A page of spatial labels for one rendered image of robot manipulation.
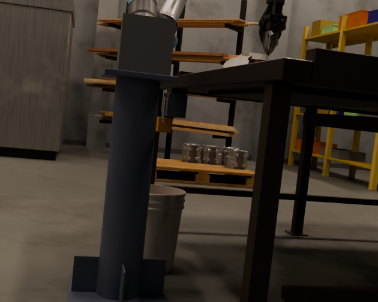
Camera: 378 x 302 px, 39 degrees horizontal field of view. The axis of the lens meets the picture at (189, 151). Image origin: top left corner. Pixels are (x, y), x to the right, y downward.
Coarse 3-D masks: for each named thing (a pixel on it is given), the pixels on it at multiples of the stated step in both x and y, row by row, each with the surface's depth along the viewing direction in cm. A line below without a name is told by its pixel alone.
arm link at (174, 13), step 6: (168, 0) 225; (174, 0) 225; (180, 0) 226; (186, 0) 229; (162, 6) 226; (168, 6) 223; (174, 6) 223; (180, 6) 226; (162, 12) 222; (168, 12) 222; (174, 12) 223; (180, 12) 226; (168, 18) 219; (174, 18) 221; (174, 42) 220
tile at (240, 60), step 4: (240, 56) 212; (244, 56) 210; (248, 56) 208; (228, 60) 215; (232, 60) 213; (236, 60) 211; (240, 60) 210; (244, 60) 208; (248, 60) 206; (224, 64) 214; (228, 64) 212; (232, 64) 210; (236, 64) 208; (240, 64) 207
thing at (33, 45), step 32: (0, 0) 589; (32, 0) 595; (64, 0) 602; (0, 32) 595; (32, 32) 601; (64, 32) 608; (0, 64) 598; (32, 64) 605; (64, 64) 612; (0, 96) 601; (32, 96) 608; (64, 96) 633; (0, 128) 604; (32, 128) 611
